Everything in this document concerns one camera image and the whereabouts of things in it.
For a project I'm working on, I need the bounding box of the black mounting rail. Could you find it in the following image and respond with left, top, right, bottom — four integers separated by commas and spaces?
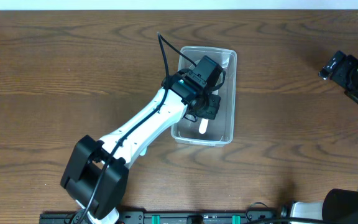
39, 210, 276, 224

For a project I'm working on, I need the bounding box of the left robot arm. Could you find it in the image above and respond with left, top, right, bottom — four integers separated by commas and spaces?
60, 56, 226, 223

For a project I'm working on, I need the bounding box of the clear plastic container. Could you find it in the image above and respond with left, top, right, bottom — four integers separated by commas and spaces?
170, 46, 237, 147

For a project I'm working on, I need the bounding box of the left black cable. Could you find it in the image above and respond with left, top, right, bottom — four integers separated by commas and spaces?
76, 31, 198, 224

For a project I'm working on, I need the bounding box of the white plastic fork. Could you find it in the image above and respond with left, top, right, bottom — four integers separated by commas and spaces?
198, 118, 209, 134

